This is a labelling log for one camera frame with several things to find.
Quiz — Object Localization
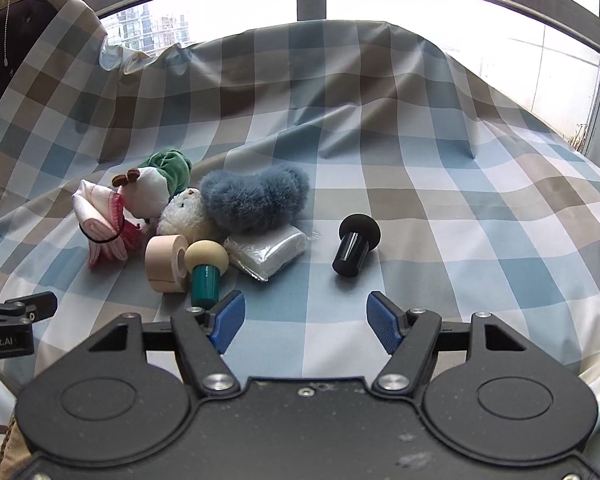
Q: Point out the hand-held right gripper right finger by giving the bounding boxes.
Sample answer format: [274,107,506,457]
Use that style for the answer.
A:
[366,291,528,395]

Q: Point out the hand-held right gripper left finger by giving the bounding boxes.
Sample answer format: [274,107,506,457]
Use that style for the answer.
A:
[87,290,246,395]

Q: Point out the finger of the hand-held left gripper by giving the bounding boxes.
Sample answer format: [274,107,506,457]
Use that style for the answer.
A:
[0,292,58,323]

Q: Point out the wooden mushroom with teal stem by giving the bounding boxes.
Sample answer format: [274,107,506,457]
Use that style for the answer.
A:
[184,240,230,311]

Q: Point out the beige tape roll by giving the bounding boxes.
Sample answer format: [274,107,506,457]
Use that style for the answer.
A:
[145,234,190,293]

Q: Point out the white plush bear keychain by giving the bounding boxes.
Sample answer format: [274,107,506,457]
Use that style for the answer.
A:
[157,187,222,243]

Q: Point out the blue fluffy scrunchie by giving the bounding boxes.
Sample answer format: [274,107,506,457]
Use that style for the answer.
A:
[200,162,311,235]

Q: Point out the white tissue packet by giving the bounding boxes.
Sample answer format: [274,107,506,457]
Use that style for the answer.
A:
[223,222,308,282]

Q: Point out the black mushroom-shaped toy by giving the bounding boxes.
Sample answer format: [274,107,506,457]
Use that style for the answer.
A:
[331,213,382,277]

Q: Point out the pink and white sock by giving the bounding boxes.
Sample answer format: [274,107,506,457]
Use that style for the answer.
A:
[71,179,142,268]

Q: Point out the plush doll with green hat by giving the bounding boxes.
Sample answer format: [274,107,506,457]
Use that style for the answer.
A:
[111,148,193,222]

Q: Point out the checked blanket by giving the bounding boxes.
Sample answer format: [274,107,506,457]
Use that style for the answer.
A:
[0,0,600,480]

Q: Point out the black hair tie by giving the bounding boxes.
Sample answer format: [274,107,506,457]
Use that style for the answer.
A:
[78,219,127,246]

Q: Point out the beaded pull cord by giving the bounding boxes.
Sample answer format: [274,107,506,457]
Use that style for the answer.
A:
[2,0,37,67]

